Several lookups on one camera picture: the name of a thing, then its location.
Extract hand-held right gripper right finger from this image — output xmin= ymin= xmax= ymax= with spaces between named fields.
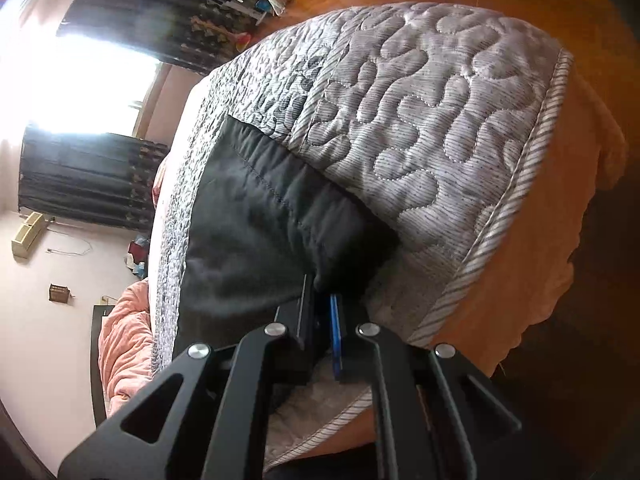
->
xmin=327 ymin=292 xmax=523 ymax=480

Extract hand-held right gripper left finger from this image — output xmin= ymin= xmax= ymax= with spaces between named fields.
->
xmin=57 ymin=274 xmax=317 ymax=480

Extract dark grey pants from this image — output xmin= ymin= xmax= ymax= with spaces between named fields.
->
xmin=171 ymin=114 xmax=402 ymax=403

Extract pink comforter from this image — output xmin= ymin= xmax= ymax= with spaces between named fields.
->
xmin=97 ymin=162 xmax=168 ymax=413

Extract pile of colourful clothes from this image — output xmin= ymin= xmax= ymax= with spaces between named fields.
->
xmin=124 ymin=238 xmax=152 ymax=279

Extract dark wooden headboard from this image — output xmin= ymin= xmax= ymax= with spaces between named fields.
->
xmin=90 ymin=303 xmax=119 ymax=429

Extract orange fleece blanket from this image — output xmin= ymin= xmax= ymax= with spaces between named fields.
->
xmin=320 ymin=51 xmax=629 ymax=462

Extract grey quilted bedspread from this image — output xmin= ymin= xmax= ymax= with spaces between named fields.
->
xmin=149 ymin=1 xmax=576 ymax=472

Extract dark patterned curtain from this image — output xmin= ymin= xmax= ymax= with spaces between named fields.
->
xmin=56 ymin=0 xmax=263 ymax=77
xmin=17 ymin=121 xmax=169 ymax=232

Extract white and blue clutter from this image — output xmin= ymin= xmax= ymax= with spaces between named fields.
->
xmin=222 ymin=0 xmax=288 ymax=17

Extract thin wall cable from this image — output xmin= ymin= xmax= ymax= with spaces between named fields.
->
xmin=45 ymin=239 xmax=94 ymax=257

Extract small brown wall box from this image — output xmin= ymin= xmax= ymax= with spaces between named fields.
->
xmin=48 ymin=283 xmax=77 ymax=305

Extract cream wall unit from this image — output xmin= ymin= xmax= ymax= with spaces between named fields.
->
xmin=11 ymin=211 xmax=47 ymax=261

